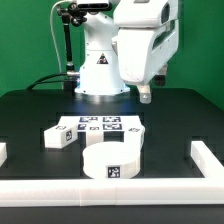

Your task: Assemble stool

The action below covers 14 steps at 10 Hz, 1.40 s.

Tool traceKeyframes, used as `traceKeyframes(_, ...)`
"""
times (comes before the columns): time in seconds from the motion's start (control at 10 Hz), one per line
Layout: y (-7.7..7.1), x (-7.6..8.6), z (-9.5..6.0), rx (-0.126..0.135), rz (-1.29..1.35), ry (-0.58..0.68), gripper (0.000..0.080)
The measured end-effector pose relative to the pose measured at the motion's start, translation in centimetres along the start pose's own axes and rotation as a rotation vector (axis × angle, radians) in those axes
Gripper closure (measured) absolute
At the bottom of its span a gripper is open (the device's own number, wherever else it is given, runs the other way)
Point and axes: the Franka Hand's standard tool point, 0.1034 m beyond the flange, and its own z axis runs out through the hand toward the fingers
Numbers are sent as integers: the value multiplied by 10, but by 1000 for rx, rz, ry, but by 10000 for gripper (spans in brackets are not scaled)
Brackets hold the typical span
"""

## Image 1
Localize white block at left edge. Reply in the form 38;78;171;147
0;143;7;167

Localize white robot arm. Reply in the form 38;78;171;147
76;0;179;104

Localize white obstacle wall frame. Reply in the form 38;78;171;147
0;141;224;207

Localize white round stool seat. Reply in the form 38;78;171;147
82;141;141;179

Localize white sheet with markers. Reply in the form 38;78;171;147
58;115;141;132

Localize white cable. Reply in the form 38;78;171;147
49;0;72;74

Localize black cables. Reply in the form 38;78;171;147
26;73;69;91

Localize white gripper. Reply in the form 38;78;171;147
113;20;179;104

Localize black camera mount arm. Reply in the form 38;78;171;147
57;2;87;93

